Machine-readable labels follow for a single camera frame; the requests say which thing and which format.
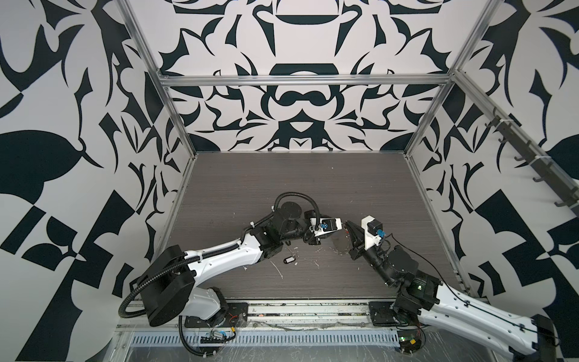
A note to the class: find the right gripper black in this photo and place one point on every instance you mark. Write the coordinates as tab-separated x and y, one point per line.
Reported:
358	246

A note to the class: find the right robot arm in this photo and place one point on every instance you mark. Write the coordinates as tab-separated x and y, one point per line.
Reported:
423	299

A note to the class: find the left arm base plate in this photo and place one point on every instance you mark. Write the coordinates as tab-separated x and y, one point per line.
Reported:
231	315

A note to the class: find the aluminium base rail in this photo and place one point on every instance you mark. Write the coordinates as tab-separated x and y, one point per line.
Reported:
281	315

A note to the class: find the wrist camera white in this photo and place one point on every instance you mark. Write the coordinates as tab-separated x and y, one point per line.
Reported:
373	232
327	226

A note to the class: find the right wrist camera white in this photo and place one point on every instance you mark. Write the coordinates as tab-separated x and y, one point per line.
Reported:
373	232

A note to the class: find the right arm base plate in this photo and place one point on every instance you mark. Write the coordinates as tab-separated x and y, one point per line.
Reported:
382	315

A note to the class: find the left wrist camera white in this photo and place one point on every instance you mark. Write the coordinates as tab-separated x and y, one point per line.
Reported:
327	226

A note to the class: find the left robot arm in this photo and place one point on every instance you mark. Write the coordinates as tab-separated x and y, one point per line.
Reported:
171	287

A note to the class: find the white slotted cable duct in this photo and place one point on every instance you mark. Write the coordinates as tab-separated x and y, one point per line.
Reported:
276	338

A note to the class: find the left circuit board with wires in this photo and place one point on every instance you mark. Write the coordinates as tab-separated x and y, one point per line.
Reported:
218	337

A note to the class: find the horizontal aluminium frame bar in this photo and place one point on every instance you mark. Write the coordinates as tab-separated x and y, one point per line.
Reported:
277	80

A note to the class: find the wall hook rail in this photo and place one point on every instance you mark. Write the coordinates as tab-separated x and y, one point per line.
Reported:
531	154

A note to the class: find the circuit board with wires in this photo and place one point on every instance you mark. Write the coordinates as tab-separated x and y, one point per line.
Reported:
410	341
218	337

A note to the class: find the right circuit board with wires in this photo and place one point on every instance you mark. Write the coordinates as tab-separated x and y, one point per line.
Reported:
410	341

